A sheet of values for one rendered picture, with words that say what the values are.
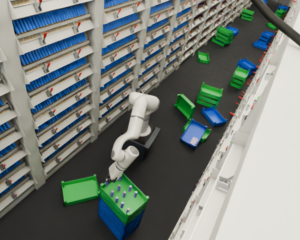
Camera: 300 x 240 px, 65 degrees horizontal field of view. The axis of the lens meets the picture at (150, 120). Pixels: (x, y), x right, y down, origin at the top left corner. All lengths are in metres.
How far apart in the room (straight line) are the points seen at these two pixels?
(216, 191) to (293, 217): 0.31
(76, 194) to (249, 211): 2.03
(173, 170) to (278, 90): 2.04
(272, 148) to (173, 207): 1.94
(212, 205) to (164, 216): 1.66
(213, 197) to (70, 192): 1.79
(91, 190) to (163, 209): 0.67
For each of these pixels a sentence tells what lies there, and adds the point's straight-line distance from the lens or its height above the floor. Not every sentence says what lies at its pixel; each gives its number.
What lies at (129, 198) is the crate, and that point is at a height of 0.40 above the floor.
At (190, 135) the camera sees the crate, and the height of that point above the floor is 0.05.
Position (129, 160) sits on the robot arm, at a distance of 1.50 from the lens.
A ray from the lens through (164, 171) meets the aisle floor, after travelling 2.50.
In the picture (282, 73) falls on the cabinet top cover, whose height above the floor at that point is 1.74.
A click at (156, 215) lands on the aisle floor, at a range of 2.25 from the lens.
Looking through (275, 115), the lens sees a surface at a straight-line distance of 0.51.
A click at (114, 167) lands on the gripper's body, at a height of 0.68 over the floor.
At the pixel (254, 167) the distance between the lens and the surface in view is 0.38.
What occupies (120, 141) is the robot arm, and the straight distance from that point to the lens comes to 1.47.
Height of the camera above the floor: 1.99
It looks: 42 degrees down
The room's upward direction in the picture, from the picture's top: 14 degrees clockwise
